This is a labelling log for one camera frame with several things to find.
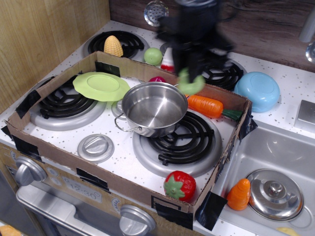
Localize stainless steel sink basin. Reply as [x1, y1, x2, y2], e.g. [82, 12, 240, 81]
[214, 122, 315, 236]

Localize yellow toy in sink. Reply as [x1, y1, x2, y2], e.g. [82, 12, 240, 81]
[276, 227, 300, 236]

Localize silver stovetop knob middle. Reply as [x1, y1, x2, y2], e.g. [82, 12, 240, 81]
[111, 100, 126, 120]

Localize magenta toy vegetable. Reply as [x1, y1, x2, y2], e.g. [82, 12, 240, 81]
[149, 76, 166, 83]

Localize back left black burner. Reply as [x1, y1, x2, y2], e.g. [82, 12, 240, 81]
[83, 30, 150, 62]

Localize front right black burner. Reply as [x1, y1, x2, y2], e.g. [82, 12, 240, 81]
[132, 110, 222, 177]

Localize light blue plastic bowl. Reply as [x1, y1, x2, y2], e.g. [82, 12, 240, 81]
[234, 72, 280, 113]

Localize light green toy broccoli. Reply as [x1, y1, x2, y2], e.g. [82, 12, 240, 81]
[177, 68, 205, 95]

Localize silver stovetop knob front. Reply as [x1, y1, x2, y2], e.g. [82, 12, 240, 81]
[77, 134, 115, 164]

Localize silver stovetop knob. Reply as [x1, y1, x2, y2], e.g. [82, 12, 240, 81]
[77, 134, 115, 164]
[159, 42, 172, 56]
[111, 100, 126, 120]

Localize hanging metal strainer ladle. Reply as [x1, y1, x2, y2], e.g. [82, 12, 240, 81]
[144, 0, 169, 27]

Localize silver oven knob left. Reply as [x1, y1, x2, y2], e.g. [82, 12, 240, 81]
[15, 156, 47, 186]

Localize white red toy cake slice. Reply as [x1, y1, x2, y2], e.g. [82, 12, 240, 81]
[160, 47, 175, 73]

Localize silver oven knob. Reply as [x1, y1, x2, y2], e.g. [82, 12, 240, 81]
[15, 156, 47, 186]
[119, 205, 156, 236]

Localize red toy strawberry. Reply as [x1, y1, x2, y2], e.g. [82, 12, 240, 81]
[163, 171, 196, 202]

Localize yellow toy corn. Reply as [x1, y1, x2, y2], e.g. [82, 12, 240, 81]
[103, 35, 124, 57]

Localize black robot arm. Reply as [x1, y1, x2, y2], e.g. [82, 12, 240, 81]
[157, 0, 233, 83]

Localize silver oven door handle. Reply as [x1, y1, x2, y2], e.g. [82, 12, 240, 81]
[16, 185, 107, 236]

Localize orange toy carrot piece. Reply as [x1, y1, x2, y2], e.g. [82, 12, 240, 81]
[226, 178, 251, 211]

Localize front left black burner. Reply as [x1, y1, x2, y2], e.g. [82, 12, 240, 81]
[31, 75, 106, 131]

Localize light green plastic plate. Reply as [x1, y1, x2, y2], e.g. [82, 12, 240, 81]
[73, 72, 130, 102]

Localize digital clock display panel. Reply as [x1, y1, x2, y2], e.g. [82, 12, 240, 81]
[62, 177, 102, 203]

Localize silver faucet base block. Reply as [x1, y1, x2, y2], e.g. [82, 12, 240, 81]
[294, 100, 315, 133]

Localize orange object bottom left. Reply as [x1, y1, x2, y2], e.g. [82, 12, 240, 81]
[0, 225, 21, 236]

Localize silver oven knob right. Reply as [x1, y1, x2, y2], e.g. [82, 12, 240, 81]
[119, 205, 156, 236]

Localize green toy apple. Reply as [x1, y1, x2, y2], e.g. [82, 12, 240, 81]
[144, 48, 163, 66]

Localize stainless steel pot lid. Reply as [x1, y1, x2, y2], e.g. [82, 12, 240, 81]
[247, 169, 304, 222]

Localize silver faucet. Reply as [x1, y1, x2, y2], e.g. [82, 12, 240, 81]
[299, 8, 315, 63]

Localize brown cardboard fence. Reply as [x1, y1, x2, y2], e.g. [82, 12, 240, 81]
[6, 52, 255, 230]

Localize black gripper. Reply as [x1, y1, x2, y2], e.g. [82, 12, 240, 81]
[157, 16, 233, 84]

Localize silver stovetop knob back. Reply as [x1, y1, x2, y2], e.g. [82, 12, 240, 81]
[159, 42, 172, 56]

